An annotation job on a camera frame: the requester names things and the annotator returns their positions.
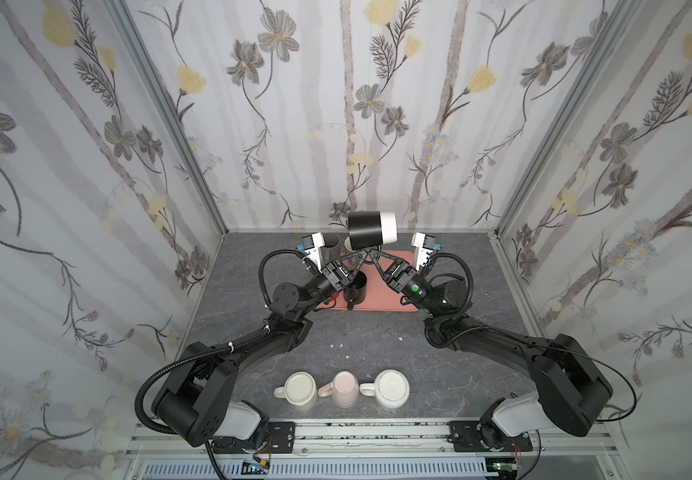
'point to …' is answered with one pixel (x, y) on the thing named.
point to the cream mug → (299, 389)
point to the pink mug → (344, 390)
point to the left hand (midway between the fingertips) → (362, 252)
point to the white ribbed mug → (391, 389)
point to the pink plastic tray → (379, 296)
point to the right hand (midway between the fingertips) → (370, 253)
